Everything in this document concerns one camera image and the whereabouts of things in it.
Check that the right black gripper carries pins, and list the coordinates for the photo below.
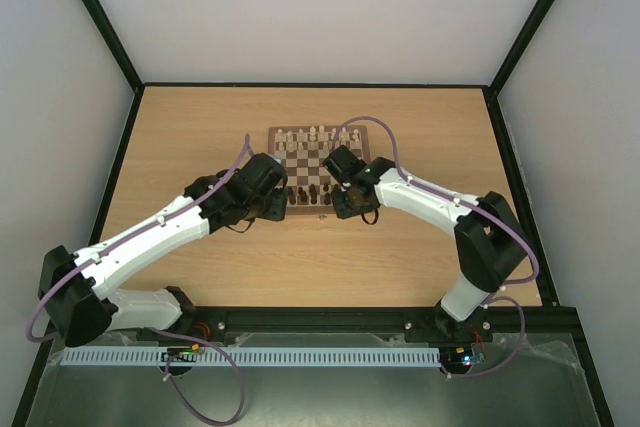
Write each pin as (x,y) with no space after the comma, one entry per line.
(343,203)

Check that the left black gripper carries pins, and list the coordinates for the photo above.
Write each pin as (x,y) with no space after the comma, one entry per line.
(278,209)

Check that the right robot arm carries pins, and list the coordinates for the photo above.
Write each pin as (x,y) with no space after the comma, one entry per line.
(490,243)

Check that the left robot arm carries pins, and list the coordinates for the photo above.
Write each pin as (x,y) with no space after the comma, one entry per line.
(81,292)

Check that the wooden chess board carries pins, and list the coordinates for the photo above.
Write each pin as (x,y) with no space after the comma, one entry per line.
(306,172)

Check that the white chess pieces row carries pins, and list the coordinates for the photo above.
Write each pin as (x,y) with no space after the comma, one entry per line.
(316,141)

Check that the light blue cable duct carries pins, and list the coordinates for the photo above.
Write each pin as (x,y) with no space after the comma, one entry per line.
(253,357)

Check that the black aluminium frame rail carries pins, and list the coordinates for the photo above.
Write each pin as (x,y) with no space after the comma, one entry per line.
(417,325)

